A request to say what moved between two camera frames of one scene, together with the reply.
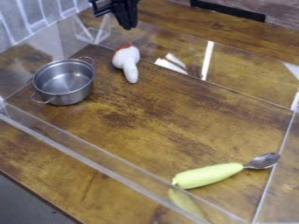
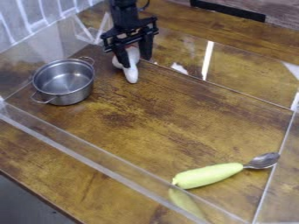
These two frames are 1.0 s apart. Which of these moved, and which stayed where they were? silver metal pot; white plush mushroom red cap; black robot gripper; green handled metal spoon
Moved: black robot gripper
Stayed: white plush mushroom red cap; green handled metal spoon; silver metal pot
